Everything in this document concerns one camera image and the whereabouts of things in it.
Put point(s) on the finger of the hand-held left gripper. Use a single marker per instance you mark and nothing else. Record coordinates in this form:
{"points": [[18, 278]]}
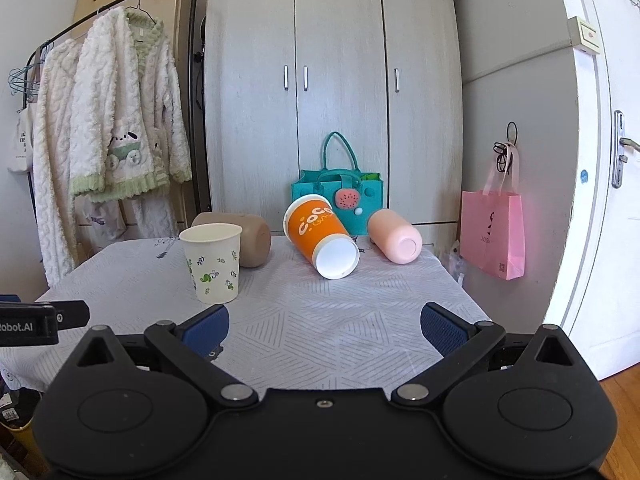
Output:
{"points": [[75, 314]]}

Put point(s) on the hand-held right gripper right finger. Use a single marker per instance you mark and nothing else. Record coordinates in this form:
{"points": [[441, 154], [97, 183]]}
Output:
{"points": [[441, 327]]}

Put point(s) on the white door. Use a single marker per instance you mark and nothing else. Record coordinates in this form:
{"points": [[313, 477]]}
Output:
{"points": [[605, 235]]}

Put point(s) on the black clothes rack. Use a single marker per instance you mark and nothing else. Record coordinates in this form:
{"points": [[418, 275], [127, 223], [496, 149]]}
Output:
{"points": [[192, 85]]}

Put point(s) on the pink paper bag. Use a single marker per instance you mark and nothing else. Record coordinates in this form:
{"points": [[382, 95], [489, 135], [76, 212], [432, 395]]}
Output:
{"points": [[492, 232]]}

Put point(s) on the white fleece robe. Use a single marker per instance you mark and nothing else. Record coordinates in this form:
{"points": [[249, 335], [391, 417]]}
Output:
{"points": [[52, 160]]}

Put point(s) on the patterned white tablecloth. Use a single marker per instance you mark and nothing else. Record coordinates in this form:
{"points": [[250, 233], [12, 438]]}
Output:
{"points": [[320, 320]]}

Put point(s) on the clear plastic bag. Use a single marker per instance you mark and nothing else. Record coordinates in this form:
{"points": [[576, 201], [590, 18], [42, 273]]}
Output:
{"points": [[456, 262]]}

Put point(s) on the brown cup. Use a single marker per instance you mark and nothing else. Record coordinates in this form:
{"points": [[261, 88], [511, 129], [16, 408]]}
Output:
{"points": [[252, 237]]}

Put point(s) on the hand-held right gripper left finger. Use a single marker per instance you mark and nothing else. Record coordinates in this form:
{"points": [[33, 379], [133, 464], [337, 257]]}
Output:
{"points": [[206, 327]]}

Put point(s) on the pink cup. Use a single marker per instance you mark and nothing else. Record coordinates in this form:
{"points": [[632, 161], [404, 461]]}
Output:
{"points": [[395, 237]]}

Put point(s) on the white tote bag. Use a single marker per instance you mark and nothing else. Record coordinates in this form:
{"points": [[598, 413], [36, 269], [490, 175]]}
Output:
{"points": [[21, 142]]}

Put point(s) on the white wall box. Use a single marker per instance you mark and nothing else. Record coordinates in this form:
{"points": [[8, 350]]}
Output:
{"points": [[586, 35]]}

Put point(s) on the floral white paper cup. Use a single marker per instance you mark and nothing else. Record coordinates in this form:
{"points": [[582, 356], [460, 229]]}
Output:
{"points": [[212, 262]]}

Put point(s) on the teal felt handbag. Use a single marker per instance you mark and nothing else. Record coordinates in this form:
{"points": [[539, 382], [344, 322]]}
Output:
{"points": [[320, 187]]}

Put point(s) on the white green fleece jacket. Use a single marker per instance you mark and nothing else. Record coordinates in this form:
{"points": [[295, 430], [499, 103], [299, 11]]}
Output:
{"points": [[125, 110]]}

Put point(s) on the grey wooden wardrobe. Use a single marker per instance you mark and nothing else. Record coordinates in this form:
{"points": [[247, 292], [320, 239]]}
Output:
{"points": [[340, 110]]}

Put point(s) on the orange paper cup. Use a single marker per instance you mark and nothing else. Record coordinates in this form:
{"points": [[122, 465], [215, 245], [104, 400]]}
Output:
{"points": [[320, 240]]}

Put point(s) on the white printed bag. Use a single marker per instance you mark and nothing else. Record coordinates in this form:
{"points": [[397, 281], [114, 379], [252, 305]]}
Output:
{"points": [[102, 222]]}

